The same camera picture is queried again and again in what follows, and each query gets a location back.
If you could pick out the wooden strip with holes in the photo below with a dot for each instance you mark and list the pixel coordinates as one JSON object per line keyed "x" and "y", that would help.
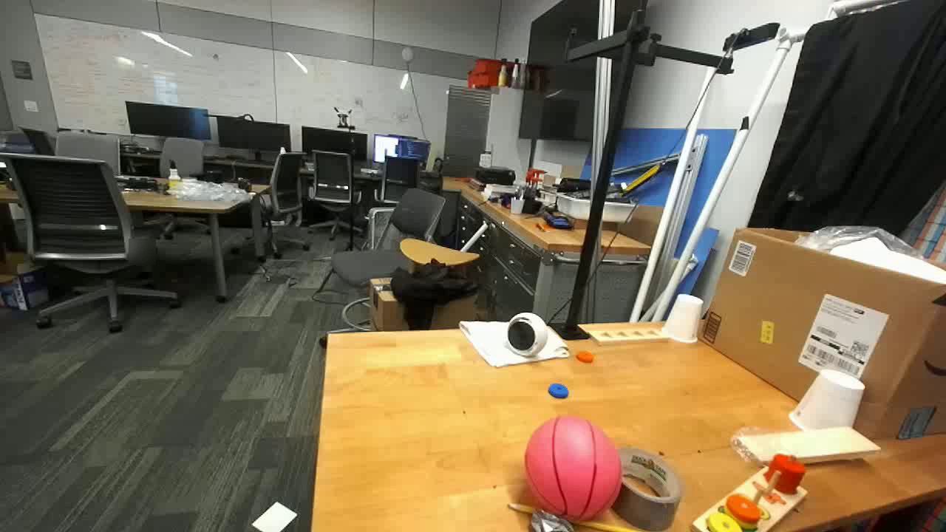
{"x": 621, "y": 331}

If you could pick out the red storage box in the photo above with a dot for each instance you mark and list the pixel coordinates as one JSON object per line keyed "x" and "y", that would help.
{"x": 484, "y": 76}

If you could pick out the small orange disc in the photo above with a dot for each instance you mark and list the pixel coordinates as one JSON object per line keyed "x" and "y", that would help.
{"x": 587, "y": 355}

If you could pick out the black camera stand pole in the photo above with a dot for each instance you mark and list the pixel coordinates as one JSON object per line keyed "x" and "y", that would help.
{"x": 602, "y": 166}

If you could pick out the yellow-green stacking disc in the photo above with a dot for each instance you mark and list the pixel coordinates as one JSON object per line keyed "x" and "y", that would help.
{"x": 722, "y": 523}

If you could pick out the blue wall board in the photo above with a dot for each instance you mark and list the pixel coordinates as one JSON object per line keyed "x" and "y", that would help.
{"x": 652, "y": 148}

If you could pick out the white paper scrap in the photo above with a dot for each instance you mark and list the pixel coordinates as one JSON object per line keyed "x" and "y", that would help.
{"x": 274, "y": 517}

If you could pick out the small cardboard box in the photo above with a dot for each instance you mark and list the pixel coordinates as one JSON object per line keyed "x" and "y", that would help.
{"x": 383, "y": 308}

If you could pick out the black computer monitor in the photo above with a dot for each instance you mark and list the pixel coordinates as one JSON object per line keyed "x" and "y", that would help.
{"x": 331, "y": 141}
{"x": 166, "y": 118}
{"x": 252, "y": 135}

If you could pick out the long white foam tray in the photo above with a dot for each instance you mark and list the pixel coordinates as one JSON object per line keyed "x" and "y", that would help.
{"x": 804, "y": 443}

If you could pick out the dark padded office chair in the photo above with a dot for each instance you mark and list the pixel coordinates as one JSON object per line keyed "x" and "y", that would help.
{"x": 410, "y": 222}

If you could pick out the clear plastic bag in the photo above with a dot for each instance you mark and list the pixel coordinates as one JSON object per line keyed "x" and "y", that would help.
{"x": 866, "y": 247}

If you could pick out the white tripod stand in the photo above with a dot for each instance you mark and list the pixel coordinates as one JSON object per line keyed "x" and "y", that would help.
{"x": 689, "y": 195}

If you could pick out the red cylinder stacking block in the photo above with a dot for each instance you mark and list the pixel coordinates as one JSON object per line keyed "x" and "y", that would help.
{"x": 785, "y": 475}

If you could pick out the wooden office desk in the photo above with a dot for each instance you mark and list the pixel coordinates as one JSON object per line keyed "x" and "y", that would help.
{"x": 187, "y": 201}

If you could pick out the black office chair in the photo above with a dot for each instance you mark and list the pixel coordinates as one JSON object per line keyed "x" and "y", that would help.
{"x": 284, "y": 192}
{"x": 331, "y": 182}

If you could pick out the grey mesh office chair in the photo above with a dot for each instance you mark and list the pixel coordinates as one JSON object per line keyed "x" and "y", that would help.
{"x": 76, "y": 210}

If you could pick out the pink mini basketball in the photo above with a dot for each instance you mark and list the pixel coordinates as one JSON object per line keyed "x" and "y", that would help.
{"x": 571, "y": 469}

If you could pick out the long wooden workbench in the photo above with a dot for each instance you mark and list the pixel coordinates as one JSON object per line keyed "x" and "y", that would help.
{"x": 532, "y": 237}

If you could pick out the wooden peg stacking board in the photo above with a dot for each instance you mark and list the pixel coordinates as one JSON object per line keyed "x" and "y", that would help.
{"x": 779, "y": 504}

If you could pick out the white paper cup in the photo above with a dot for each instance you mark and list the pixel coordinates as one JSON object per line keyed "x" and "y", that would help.
{"x": 829, "y": 401}
{"x": 683, "y": 316}

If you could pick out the grey duct tape roll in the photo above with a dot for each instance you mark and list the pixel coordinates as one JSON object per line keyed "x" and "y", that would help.
{"x": 649, "y": 488}

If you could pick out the black curtain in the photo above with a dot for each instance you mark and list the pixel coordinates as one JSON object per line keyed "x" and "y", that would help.
{"x": 866, "y": 108}

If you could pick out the small blue disc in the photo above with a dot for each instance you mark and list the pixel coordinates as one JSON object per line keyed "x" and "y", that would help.
{"x": 560, "y": 392}

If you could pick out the orange stacking disc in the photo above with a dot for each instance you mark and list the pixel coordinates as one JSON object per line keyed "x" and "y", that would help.
{"x": 742, "y": 510}

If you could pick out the large cardboard shipping box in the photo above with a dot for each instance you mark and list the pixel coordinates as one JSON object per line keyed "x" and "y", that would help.
{"x": 779, "y": 297}

